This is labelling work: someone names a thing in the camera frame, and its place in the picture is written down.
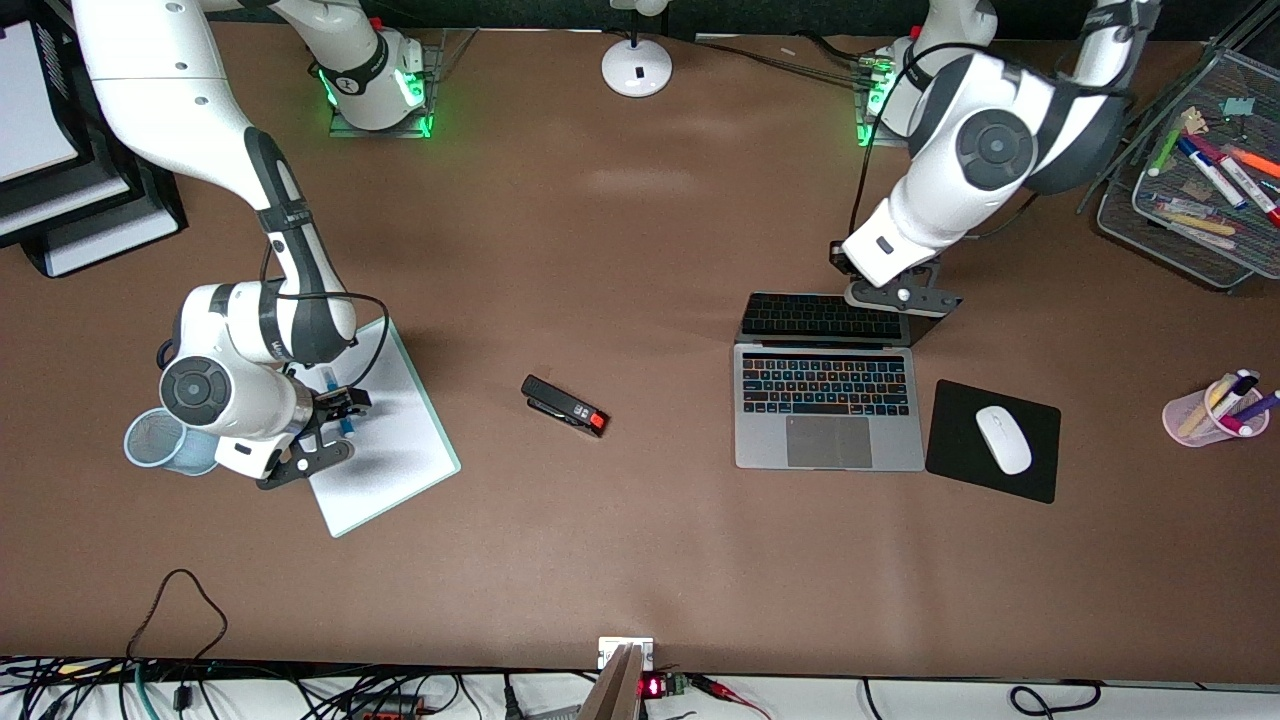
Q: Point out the pink mesh pen cup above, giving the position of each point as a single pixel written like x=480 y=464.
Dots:
x=1190 y=425

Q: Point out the yellow crayon stick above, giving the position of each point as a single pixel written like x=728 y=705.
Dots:
x=1200 y=222

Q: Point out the wooden camera mount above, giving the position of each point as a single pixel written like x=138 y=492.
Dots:
x=615 y=685

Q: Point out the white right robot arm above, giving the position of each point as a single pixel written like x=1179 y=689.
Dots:
x=170 y=90

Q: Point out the white round lamp base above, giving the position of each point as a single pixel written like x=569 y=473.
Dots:
x=637 y=68

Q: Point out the white marker with blue cap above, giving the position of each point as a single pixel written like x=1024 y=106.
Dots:
x=1213 y=172

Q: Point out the orange highlighter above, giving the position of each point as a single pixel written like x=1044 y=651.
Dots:
x=1255 y=162

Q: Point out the yellow pencil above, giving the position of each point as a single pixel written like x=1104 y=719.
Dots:
x=1205 y=410

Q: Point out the red pen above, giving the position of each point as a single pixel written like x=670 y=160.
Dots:
x=1238 y=427

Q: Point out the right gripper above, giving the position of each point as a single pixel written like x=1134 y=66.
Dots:
x=329 y=406

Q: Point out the white marker with red cap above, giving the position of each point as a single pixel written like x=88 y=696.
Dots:
x=1245 y=185

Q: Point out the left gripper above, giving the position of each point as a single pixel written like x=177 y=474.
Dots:
x=839 y=259

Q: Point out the green marker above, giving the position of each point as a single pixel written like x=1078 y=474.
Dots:
x=1165 y=152

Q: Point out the purple pen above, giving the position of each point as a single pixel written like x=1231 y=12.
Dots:
x=1262 y=405

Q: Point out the black stapler with red tip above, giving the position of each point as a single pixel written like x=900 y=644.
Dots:
x=560 y=403

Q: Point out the white computer mouse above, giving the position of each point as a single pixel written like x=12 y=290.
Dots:
x=1003 y=440

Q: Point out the blue mesh pen cup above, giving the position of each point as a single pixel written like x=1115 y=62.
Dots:
x=150 y=440

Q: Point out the teal binder clip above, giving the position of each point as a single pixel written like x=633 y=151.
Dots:
x=1237 y=106

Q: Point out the mint green clipboard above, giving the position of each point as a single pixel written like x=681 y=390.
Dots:
x=440 y=440

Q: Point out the white paper sheet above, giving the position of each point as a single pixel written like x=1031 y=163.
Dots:
x=400 y=470
x=30 y=110

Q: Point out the black mouse pad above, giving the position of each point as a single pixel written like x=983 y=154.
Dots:
x=955 y=440

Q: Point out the red digit display board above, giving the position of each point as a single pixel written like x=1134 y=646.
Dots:
x=655 y=687

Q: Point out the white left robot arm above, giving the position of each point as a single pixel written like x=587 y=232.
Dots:
x=1040 y=100

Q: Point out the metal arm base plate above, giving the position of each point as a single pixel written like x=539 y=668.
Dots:
x=862 y=135
x=400 y=130

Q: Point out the orange connector strip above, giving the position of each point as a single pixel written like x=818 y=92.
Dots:
x=390 y=708

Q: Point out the silver laptop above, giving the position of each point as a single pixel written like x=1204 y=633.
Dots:
x=825 y=420

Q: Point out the white marker with black cap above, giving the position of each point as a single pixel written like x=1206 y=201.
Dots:
x=1240 y=388

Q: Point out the black stacked document tray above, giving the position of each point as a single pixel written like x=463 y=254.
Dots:
x=120 y=230

